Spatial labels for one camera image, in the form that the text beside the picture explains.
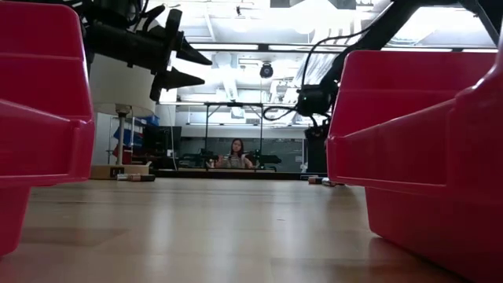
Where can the distant black station frame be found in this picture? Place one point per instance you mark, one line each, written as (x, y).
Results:
(233, 104)

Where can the copper black battery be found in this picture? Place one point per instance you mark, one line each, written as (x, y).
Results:
(141, 177)
(315, 180)

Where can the black monitor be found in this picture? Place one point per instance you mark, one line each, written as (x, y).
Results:
(161, 143)

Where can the person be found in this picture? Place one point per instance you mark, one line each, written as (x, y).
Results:
(237, 155)

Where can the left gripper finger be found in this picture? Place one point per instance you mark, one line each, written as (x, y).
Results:
(173, 80)
(184, 51)

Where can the black partition curtain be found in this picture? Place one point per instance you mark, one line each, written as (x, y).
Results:
(316, 157)

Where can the black hanging dome camera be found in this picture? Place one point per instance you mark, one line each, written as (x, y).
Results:
(266, 70)

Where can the red plastic bin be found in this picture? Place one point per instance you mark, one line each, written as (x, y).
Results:
(412, 137)
(39, 98)

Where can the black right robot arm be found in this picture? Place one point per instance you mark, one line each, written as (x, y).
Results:
(377, 35)

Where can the white shade table lamp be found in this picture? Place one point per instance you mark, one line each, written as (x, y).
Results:
(118, 90)

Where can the black aluminium table frame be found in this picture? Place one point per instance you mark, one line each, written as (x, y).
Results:
(236, 175)

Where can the long black ceiling light bar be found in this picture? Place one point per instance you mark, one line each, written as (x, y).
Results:
(263, 47)

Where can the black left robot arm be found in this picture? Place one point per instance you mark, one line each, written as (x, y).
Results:
(114, 9)

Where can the storage shelf with blue bins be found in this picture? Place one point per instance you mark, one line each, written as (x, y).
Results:
(133, 137)

